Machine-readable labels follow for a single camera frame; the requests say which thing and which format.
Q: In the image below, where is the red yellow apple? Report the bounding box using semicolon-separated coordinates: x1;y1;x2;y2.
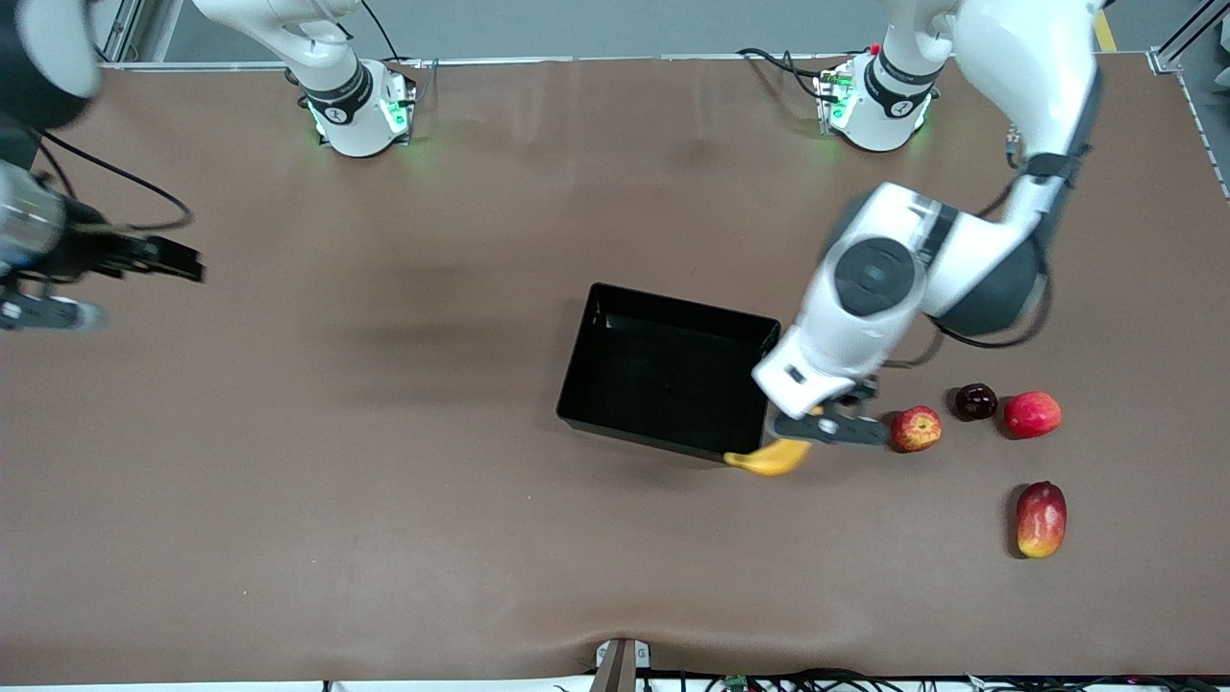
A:
889;405;944;454

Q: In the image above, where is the yellow banana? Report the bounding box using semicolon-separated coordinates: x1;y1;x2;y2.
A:
723;404;829;478

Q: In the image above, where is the black plastic box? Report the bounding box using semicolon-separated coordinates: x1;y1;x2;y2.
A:
555;282;782;467

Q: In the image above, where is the red peach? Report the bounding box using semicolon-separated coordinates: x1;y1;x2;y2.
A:
1003;390;1064;440

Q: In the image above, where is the red yellow mango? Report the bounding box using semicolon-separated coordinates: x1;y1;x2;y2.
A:
1016;481;1069;559

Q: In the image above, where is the brown table mat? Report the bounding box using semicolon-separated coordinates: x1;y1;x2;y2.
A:
0;56;1230;685

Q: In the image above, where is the aluminium frame profile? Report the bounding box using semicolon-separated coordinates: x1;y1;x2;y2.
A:
1148;0;1230;201
91;0;145;68

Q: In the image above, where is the black right base cable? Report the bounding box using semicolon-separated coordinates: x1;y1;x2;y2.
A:
360;0;424;68

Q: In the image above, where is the black base cable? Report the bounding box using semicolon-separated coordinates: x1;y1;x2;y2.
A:
737;46;842;105
360;0;424;68

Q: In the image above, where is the black left base cable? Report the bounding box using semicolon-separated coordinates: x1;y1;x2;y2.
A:
737;46;842;105

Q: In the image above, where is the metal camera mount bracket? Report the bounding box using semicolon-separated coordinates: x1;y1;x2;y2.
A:
594;637;652;692

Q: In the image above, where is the metal table edge rail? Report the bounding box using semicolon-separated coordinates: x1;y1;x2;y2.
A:
91;52;1154;70

